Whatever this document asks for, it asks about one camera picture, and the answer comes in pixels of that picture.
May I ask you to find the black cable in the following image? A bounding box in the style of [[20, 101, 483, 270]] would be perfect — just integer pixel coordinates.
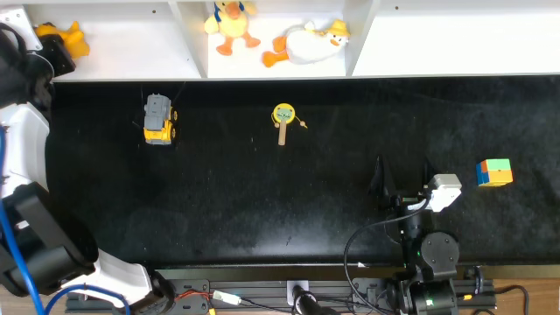
[[343, 199, 432, 315]]

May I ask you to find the white plush duck yellow hat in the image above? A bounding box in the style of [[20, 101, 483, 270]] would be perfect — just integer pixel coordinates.
[[262, 18, 352, 69]]

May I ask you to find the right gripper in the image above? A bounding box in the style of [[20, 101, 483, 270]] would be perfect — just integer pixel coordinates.
[[367, 155, 438, 213]]

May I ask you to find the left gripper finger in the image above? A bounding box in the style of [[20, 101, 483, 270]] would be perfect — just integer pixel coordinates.
[[38, 33, 77, 78]]

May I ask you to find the yellow wooden rattle drum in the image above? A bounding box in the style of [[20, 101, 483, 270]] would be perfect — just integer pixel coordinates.
[[270, 102, 309, 147]]

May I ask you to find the grey and yellow toy truck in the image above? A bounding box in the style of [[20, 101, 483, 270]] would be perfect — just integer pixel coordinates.
[[143, 93, 179, 146]]

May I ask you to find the yellow rubber duck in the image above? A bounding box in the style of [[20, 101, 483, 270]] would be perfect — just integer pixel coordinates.
[[34, 20, 91, 60]]

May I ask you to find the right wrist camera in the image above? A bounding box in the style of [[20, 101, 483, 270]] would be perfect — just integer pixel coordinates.
[[423, 173, 463, 214]]

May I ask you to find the blue cable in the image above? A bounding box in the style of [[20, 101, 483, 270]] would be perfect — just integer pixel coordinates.
[[0, 125, 132, 315]]

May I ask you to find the many-coloured puzzle cube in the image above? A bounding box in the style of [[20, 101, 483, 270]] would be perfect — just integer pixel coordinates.
[[475, 157, 515, 189]]

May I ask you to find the mounting rail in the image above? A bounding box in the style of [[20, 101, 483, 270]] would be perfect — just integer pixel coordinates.
[[65, 264, 530, 315]]

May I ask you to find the white shelf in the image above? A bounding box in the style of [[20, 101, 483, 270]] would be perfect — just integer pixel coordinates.
[[0, 0, 560, 83]]

